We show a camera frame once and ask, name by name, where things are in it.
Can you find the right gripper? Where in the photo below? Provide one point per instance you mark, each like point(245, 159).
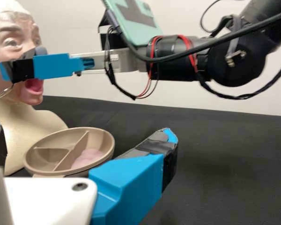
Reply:
point(126, 62)

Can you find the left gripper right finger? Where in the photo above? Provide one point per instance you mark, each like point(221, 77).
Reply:
point(131, 178)

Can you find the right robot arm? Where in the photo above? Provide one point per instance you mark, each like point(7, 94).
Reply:
point(236, 65)

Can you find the dummy head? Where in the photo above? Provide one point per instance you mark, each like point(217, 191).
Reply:
point(23, 122)

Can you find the beige divided bowl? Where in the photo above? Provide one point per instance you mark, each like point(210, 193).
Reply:
point(93, 143)

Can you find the right wrist camera phone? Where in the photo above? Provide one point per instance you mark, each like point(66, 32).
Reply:
point(135, 21)

